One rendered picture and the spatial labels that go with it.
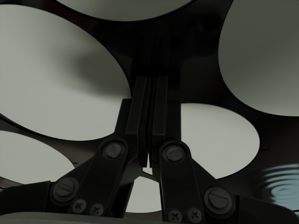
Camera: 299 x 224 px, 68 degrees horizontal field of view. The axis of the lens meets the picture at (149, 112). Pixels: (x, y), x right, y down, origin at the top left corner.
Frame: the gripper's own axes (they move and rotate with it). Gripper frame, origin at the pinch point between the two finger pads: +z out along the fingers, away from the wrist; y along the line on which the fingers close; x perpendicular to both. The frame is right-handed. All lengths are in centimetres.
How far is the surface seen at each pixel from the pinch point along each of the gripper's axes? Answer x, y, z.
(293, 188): -10.6, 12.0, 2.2
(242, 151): -5.3, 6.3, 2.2
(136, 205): -17.3, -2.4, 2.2
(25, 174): -11.6, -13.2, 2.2
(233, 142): -4.3, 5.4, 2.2
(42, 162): -8.9, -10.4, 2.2
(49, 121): -2.9, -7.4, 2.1
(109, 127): -3.2, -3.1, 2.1
